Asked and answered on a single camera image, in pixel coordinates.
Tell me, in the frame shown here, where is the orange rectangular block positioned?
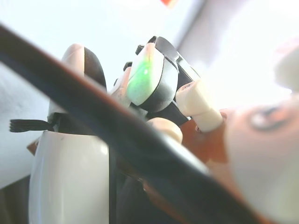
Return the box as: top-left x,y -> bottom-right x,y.
160,0 -> 179,9

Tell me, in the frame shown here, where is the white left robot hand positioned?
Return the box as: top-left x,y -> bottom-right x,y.
28,36 -> 201,224

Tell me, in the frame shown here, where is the black cable tie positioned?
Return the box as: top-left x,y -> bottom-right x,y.
9,119 -> 54,133

